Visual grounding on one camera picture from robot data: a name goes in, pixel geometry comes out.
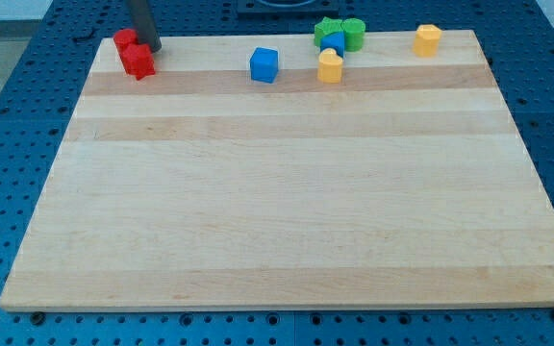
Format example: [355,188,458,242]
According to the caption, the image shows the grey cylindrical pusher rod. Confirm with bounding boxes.
[125,0,162,53]

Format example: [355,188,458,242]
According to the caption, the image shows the green cylinder block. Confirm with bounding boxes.
[341,17,366,52]

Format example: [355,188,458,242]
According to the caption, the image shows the green star block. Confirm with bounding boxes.
[314,17,342,47]

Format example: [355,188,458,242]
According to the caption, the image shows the light wooden board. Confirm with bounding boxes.
[0,30,554,312]

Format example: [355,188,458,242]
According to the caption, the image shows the blue triangular block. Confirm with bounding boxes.
[320,32,345,58]

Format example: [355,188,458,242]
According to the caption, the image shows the yellow heart block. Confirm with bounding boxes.
[317,48,343,84]

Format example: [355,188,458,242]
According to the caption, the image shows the red star block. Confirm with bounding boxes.
[119,44,156,80]

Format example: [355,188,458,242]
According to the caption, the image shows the blue cube block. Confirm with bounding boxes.
[249,47,279,84]

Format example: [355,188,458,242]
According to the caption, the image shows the red round block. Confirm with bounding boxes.
[113,28,138,54]

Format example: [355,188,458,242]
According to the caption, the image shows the yellow hexagon block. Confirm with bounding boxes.
[413,24,442,58]

